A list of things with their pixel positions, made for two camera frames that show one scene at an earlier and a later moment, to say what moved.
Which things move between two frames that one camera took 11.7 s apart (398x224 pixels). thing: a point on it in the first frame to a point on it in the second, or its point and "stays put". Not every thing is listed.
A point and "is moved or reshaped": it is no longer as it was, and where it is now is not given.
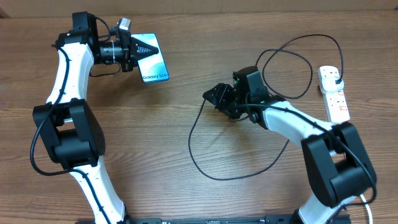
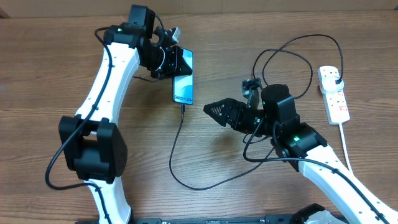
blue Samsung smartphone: (153, 68) is moved or reshaped
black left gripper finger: (141, 50) to (185, 69)
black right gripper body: (240, 98) to (247, 120)
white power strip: (336, 102) stays put
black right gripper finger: (221, 94) to (221, 111)
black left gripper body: (126, 56) to (168, 64)
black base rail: (268, 219) stays put
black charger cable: (213, 175) to (272, 50)
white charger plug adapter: (332, 84) stays put
